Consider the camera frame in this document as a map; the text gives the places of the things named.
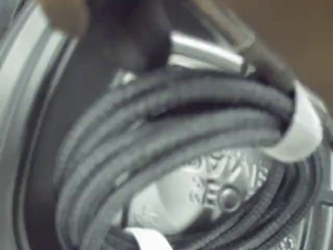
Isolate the black plastic bowl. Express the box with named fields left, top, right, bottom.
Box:
left=0, top=0, right=333, bottom=250

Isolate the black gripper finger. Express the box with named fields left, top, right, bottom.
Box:
left=87, top=0, right=172, bottom=73

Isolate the black charging cable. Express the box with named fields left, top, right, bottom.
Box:
left=54, top=0, right=333, bottom=250

